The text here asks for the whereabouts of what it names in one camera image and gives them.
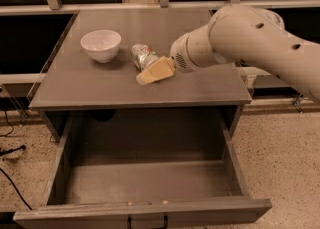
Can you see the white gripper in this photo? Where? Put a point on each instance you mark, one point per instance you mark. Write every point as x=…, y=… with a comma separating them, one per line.
x=179, y=54

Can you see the silver 7up can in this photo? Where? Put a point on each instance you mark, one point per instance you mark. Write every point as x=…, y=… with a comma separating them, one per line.
x=143, y=56

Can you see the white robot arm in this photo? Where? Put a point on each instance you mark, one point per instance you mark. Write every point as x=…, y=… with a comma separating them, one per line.
x=237, y=33

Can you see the open grey top drawer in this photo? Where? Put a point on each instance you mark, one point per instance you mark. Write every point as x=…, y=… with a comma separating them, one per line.
x=145, y=163

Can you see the white ceramic bowl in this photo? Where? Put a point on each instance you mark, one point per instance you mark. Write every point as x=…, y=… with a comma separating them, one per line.
x=101, y=45

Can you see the grey cabinet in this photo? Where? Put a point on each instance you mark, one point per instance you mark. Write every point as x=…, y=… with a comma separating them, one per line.
x=75, y=81

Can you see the black drawer handle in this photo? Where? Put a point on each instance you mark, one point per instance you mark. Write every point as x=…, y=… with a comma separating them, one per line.
x=148, y=223

